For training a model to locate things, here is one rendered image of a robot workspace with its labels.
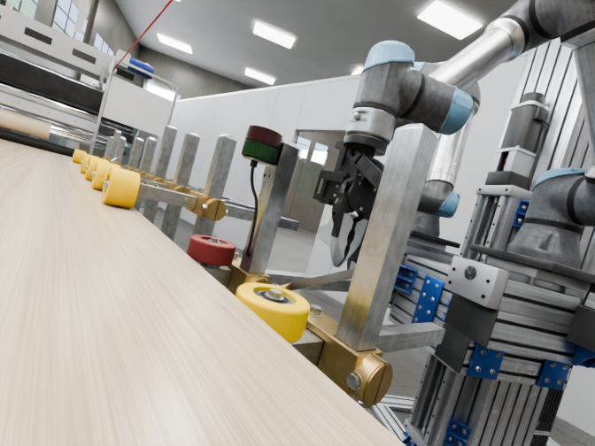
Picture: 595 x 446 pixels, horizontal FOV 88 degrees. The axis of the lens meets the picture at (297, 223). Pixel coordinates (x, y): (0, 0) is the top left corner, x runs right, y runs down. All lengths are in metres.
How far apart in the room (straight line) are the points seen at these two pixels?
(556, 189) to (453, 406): 0.74
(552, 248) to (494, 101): 2.62
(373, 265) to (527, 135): 0.96
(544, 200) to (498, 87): 2.62
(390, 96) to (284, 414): 0.46
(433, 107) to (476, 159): 2.72
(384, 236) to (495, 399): 0.98
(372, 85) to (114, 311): 0.45
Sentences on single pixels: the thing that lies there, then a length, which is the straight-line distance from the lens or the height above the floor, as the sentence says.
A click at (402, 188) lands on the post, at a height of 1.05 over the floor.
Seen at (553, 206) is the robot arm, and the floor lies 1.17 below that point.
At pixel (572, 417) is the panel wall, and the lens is 3.13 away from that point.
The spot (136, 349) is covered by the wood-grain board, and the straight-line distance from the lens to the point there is 0.21.
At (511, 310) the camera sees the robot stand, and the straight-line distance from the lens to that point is 0.86.
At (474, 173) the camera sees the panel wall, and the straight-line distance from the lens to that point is 3.25.
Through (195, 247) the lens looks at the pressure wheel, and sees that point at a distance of 0.54.
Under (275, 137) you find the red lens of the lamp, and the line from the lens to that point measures 0.51.
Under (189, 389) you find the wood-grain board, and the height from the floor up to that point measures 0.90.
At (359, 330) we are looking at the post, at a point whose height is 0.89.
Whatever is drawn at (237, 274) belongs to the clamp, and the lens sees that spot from 0.56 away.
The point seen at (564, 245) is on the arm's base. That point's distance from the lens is 0.95.
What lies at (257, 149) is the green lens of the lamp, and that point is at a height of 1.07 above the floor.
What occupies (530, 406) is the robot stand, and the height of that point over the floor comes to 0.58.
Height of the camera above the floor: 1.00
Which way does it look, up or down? 3 degrees down
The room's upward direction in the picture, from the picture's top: 16 degrees clockwise
